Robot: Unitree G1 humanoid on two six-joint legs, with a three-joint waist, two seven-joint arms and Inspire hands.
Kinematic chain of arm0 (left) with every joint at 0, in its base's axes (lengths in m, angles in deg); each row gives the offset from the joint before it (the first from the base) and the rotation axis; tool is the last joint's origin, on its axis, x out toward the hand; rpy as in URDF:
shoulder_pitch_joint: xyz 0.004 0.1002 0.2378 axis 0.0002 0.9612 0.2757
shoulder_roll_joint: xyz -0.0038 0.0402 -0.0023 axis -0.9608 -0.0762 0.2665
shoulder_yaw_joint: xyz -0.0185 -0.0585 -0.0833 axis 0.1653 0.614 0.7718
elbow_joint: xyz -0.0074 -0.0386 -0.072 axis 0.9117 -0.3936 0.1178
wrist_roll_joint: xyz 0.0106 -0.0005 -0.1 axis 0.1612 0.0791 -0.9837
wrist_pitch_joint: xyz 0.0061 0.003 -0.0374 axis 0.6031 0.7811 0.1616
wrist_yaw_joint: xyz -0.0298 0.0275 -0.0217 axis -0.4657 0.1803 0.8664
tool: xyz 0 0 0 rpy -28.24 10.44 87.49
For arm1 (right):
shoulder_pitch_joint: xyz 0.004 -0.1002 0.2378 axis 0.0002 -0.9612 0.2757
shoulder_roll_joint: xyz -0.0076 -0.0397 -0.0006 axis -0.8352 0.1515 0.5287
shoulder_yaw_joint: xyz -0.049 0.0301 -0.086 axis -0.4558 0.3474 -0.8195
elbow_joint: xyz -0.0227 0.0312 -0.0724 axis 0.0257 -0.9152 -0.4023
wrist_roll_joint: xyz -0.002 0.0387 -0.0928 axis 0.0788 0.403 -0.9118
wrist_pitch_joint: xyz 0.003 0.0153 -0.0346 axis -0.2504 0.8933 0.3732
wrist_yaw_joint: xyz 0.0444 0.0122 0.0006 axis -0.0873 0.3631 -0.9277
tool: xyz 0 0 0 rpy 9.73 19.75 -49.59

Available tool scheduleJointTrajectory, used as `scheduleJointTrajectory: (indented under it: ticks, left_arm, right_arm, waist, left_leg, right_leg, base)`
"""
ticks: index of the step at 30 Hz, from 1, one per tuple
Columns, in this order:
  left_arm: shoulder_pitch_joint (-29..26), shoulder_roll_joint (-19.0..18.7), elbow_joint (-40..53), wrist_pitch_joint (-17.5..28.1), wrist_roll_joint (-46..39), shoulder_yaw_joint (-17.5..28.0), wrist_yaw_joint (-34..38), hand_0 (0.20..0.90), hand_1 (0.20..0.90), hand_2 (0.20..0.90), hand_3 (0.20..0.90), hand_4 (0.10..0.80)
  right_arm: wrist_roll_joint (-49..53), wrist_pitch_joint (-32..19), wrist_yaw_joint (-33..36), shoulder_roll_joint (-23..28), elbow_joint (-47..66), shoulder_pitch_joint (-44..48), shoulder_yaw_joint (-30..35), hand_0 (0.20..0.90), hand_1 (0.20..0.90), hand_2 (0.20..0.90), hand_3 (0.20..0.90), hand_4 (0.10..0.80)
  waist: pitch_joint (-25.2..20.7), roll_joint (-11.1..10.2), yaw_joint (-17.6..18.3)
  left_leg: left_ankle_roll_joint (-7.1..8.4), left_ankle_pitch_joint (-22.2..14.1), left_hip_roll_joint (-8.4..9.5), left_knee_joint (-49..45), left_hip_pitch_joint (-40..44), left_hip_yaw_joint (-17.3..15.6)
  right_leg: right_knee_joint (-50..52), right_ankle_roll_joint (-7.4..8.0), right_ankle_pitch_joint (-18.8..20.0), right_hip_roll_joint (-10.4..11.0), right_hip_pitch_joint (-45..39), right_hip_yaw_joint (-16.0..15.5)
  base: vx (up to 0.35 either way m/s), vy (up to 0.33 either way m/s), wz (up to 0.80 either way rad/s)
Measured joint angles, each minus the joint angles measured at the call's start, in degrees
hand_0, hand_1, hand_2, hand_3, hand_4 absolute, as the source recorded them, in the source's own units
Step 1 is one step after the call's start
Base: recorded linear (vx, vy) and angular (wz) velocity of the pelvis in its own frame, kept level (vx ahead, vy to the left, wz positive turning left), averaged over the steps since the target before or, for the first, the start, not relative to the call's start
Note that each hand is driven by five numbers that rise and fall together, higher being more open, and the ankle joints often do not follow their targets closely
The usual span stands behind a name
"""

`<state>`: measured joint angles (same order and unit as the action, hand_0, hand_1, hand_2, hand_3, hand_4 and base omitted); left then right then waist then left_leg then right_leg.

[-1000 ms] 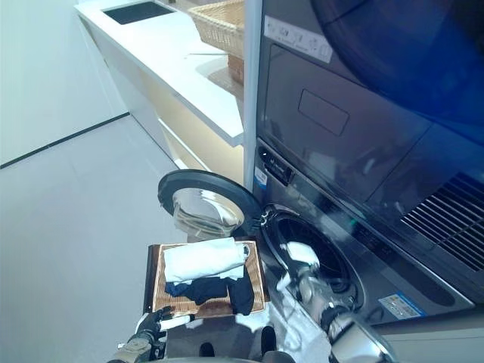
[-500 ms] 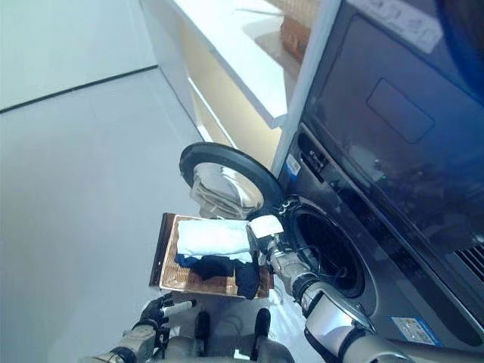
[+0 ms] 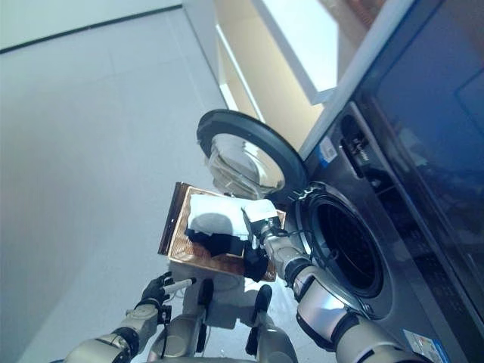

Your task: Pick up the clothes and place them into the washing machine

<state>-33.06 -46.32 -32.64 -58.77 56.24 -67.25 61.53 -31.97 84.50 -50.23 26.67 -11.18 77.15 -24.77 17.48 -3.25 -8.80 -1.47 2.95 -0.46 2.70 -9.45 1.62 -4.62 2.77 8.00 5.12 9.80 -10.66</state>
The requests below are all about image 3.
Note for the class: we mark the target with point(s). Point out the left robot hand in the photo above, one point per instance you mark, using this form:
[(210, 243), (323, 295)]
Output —
[(153, 293)]

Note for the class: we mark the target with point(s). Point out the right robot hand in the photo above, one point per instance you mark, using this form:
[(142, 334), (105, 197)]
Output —
[(259, 211)]

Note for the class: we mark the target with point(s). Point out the white garment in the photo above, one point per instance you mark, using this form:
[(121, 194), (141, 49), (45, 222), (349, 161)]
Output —
[(219, 211)]

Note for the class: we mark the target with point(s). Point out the black garment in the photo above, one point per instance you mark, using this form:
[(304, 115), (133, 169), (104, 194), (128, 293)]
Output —
[(223, 242)]

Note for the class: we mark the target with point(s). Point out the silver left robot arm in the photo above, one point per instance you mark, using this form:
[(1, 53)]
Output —
[(113, 340)]

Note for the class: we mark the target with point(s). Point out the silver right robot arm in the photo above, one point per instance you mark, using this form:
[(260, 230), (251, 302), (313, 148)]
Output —
[(321, 302)]

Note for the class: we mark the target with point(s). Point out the grey front-load washing machine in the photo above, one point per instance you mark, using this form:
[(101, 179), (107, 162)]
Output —
[(397, 227)]

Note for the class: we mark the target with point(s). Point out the silver left robot leg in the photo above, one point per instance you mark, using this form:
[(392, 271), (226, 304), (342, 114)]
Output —
[(185, 332)]

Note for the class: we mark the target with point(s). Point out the silver robot leg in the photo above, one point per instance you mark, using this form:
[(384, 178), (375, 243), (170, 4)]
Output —
[(264, 332), (185, 332)]

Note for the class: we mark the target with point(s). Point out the round glass washer door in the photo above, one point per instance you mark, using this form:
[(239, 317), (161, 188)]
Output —
[(246, 159)]

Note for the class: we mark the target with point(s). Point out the rectangular wicker laundry basket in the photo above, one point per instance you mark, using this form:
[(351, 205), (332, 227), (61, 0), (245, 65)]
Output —
[(196, 253)]

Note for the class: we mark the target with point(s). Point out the blue white energy label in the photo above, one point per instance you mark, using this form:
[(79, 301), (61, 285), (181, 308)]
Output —
[(327, 151)]

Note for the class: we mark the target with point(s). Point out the silver right robot leg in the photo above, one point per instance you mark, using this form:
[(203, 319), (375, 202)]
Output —
[(264, 332)]

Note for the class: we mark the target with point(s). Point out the white counter with shelves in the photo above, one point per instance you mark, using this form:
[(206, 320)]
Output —
[(272, 45)]

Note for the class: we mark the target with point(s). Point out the white cabinet side panel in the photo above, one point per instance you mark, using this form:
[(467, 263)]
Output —
[(363, 64)]

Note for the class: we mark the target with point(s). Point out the dark glossy stacked appliance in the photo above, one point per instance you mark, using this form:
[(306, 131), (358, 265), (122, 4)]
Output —
[(435, 113)]

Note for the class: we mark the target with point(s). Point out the blue white info sticker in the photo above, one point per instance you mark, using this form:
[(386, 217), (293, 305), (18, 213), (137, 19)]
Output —
[(421, 346)]

